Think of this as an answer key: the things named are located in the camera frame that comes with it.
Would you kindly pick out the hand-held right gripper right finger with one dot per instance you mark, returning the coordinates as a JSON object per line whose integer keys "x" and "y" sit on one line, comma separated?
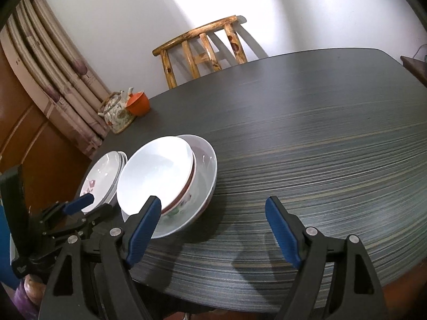
{"x": 283, "y": 233}

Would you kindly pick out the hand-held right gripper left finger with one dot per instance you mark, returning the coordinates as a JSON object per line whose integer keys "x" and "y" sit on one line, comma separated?
{"x": 143, "y": 230}

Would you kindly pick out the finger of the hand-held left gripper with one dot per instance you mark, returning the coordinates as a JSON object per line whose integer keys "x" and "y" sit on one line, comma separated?
{"x": 98, "y": 215}
{"x": 80, "y": 203}

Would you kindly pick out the white floral plate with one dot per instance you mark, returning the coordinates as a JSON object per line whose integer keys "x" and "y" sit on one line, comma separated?
{"x": 122, "y": 165}
{"x": 100, "y": 176}
{"x": 125, "y": 160}

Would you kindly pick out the white ceramic bowl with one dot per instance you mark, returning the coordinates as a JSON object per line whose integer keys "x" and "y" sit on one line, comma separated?
{"x": 153, "y": 170}
{"x": 181, "y": 206}
{"x": 204, "y": 173}

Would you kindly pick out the person's left hand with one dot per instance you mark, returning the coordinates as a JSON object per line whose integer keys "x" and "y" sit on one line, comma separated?
{"x": 33, "y": 288}

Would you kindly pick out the brown wooden cabinet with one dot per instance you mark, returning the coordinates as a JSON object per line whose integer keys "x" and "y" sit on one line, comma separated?
{"x": 30, "y": 133}

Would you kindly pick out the floral ceramic teapot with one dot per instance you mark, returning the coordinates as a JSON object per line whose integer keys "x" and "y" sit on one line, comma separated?
{"x": 118, "y": 115}

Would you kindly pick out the orange lidded cup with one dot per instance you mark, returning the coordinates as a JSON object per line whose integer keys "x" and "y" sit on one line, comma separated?
{"x": 138, "y": 105}

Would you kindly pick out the beige patterned curtain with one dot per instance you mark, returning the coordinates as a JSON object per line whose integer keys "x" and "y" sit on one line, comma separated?
{"x": 56, "y": 73}

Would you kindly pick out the wooden chair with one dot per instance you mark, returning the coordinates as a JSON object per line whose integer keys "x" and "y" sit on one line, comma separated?
{"x": 200, "y": 43}

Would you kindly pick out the brown wooden side table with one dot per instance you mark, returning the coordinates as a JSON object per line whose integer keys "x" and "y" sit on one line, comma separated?
{"x": 417, "y": 70}

